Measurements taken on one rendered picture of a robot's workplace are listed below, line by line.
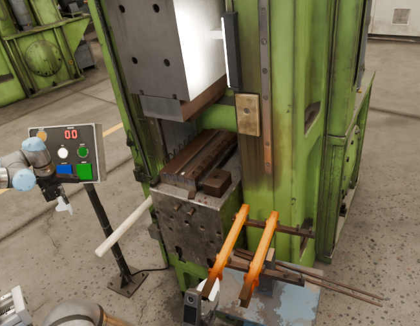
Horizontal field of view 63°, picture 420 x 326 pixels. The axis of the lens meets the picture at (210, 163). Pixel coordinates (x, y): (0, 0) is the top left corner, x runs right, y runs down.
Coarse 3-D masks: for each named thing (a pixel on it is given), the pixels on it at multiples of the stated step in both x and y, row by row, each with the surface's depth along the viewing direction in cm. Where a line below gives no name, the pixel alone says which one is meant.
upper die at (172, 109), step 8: (216, 80) 149; (224, 80) 155; (208, 88) 144; (216, 88) 150; (144, 96) 136; (152, 96) 134; (200, 96) 140; (208, 96) 145; (144, 104) 138; (152, 104) 136; (160, 104) 134; (168, 104) 132; (176, 104) 129; (184, 104) 131; (192, 104) 136; (200, 104) 141; (144, 112) 141; (152, 112) 138; (160, 112) 136; (168, 112) 134; (176, 112) 132; (184, 112) 132; (192, 112) 137; (176, 120) 134; (184, 120) 133
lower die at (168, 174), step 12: (204, 132) 184; (216, 132) 178; (228, 132) 178; (192, 144) 175; (204, 144) 170; (216, 144) 170; (180, 156) 167; (192, 156) 162; (204, 156) 162; (216, 156) 163; (168, 168) 160; (180, 168) 155; (192, 168) 155; (168, 180) 159; (180, 180) 154; (192, 180) 150
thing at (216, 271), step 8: (240, 208) 136; (248, 208) 136; (240, 216) 132; (240, 224) 128; (232, 232) 126; (232, 240) 123; (224, 248) 120; (224, 256) 117; (216, 264) 115; (224, 264) 116; (208, 272) 113; (216, 272) 111; (208, 280) 109; (208, 288) 107; (208, 296) 105
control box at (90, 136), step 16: (32, 128) 163; (48, 128) 162; (64, 128) 161; (80, 128) 160; (96, 128) 160; (48, 144) 163; (64, 144) 162; (80, 144) 160; (96, 144) 160; (64, 160) 162; (80, 160) 161; (96, 160) 160; (96, 176) 161
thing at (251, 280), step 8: (272, 216) 130; (272, 224) 126; (264, 232) 124; (272, 232) 124; (264, 240) 121; (264, 248) 118; (256, 256) 115; (264, 256) 117; (256, 264) 113; (248, 272) 110; (256, 272) 110; (248, 280) 107; (256, 280) 107; (248, 288) 104; (240, 296) 103; (248, 296) 106; (240, 304) 105; (248, 304) 104
